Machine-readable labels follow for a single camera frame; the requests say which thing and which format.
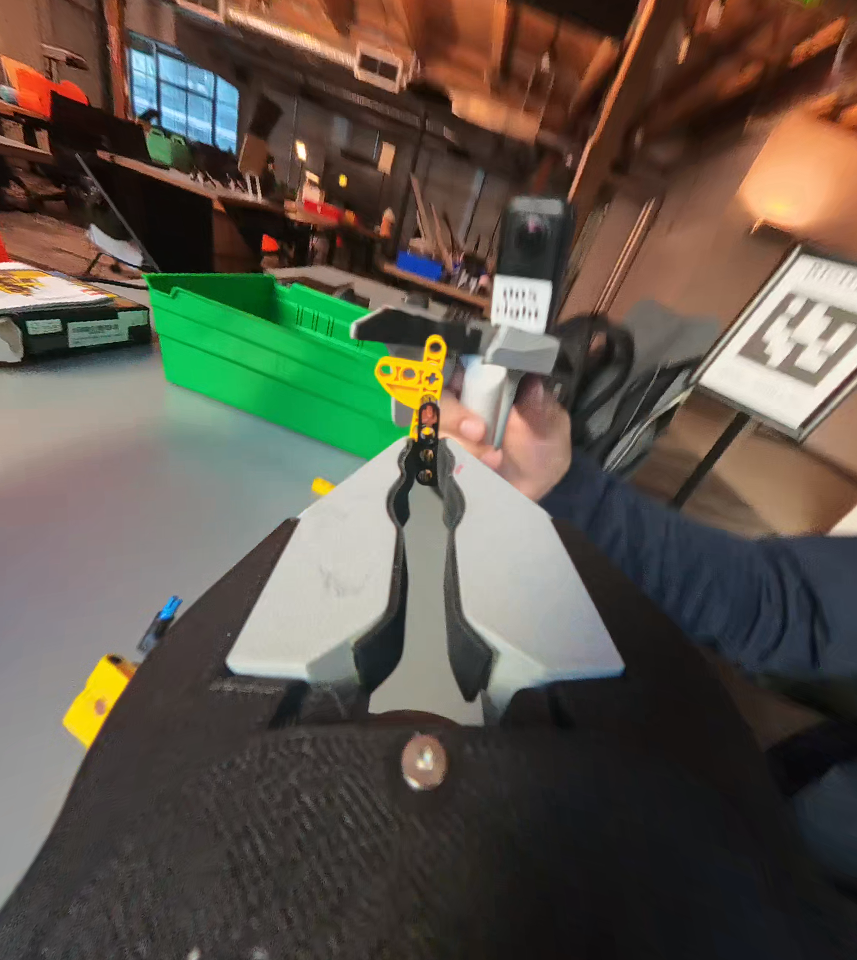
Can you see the red storage bin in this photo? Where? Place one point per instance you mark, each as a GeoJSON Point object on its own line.
{"type": "Point", "coordinates": [321, 210]}

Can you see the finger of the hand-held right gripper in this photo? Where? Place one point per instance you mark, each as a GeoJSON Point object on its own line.
{"type": "Point", "coordinates": [406, 328]}

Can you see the yellow black lego assembly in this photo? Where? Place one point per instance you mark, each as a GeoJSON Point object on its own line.
{"type": "Point", "coordinates": [98, 697]}

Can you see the green crate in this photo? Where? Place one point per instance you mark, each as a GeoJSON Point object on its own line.
{"type": "Point", "coordinates": [167, 148]}

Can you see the small blue storage bin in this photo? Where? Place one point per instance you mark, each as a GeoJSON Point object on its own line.
{"type": "Point", "coordinates": [421, 266]}

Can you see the orange plastic bins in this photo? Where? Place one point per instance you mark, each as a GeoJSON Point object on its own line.
{"type": "Point", "coordinates": [38, 86]}

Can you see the framed tag sign on stand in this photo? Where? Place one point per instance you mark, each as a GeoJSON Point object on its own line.
{"type": "Point", "coordinates": [811, 337]}

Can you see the black cardboard lego box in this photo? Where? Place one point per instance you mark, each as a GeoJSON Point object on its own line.
{"type": "Point", "coordinates": [91, 330]}

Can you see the large paned window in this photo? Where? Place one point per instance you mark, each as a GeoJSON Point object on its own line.
{"type": "Point", "coordinates": [181, 97]}

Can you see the wall vent unit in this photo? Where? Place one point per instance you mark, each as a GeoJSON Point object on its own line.
{"type": "Point", "coordinates": [380, 67]}

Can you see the yellow curved lego piece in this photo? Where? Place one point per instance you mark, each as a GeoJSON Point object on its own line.
{"type": "Point", "coordinates": [407, 375]}

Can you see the black backpack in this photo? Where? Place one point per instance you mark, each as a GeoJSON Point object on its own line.
{"type": "Point", "coordinates": [601, 390]}

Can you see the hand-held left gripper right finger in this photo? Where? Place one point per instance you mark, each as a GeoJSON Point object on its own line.
{"type": "Point", "coordinates": [526, 592]}

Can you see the person's right hand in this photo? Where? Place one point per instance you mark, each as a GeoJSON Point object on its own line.
{"type": "Point", "coordinates": [541, 442]}

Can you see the person's dark clothed body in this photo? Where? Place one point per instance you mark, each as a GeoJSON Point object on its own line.
{"type": "Point", "coordinates": [848, 825]}

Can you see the person's right forearm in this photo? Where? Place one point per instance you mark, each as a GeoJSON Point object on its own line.
{"type": "Point", "coordinates": [698, 570]}

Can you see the lego instruction booklet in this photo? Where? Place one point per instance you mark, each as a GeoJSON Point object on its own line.
{"type": "Point", "coordinates": [16, 289]}

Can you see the green plastic bin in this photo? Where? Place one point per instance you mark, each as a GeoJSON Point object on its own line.
{"type": "Point", "coordinates": [248, 352]}

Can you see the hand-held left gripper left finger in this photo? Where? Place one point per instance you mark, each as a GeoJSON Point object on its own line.
{"type": "Point", "coordinates": [323, 592]}

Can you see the yellow lego beam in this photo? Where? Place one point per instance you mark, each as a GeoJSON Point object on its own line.
{"type": "Point", "coordinates": [323, 486]}

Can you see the grey jacket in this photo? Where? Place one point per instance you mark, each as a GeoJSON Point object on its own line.
{"type": "Point", "coordinates": [668, 330]}

